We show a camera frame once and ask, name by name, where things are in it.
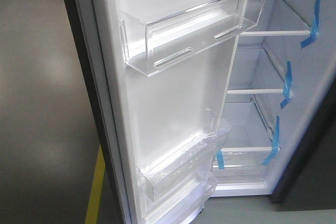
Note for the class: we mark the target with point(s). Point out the clear middle door bin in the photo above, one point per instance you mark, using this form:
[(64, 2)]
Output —
[(158, 178)]

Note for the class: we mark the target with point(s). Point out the clear lower door bin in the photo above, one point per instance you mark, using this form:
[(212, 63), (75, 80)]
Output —
[(185, 198)]

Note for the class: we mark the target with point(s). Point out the clear door bin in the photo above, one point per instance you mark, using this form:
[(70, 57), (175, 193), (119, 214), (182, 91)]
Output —
[(158, 178), (185, 198), (152, 46)]

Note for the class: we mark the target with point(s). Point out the blue tape strip middle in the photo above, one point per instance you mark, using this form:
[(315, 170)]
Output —
[(287, 87)]

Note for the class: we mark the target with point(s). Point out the blue tape strip left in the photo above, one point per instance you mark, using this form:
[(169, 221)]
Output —
[(220, 160)]

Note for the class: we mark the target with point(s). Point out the glass fridge shelf upper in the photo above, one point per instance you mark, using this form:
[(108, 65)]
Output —
[(277, 18)]

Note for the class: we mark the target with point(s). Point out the blue tape strip lower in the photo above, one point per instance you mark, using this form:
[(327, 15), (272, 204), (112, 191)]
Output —
[(275, 143)]

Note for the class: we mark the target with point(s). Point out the clear crisper drawer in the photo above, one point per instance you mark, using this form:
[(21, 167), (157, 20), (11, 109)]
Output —
[(248, 144)]

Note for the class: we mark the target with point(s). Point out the fridge body white interior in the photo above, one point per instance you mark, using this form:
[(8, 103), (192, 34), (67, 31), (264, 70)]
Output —
[(313, 71)]

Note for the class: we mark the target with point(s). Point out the clear upper door bin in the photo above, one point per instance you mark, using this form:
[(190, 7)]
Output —
[(152, 46)]

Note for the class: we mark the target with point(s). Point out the blue tape strip top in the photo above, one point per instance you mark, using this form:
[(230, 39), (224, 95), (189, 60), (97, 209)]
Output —
[(314, 31)]

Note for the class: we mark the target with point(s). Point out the glass fridge shelf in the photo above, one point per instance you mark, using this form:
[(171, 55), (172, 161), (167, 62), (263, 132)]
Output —
[(277, 18), (256, 71)]

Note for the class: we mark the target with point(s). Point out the glass fridge shelf middle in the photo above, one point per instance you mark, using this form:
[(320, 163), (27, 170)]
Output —
[(256, 71)]

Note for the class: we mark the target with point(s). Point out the blue tape strip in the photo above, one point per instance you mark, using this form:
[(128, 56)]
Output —
[(220, 160), (287, 87), (275, 143), (314, 31)]

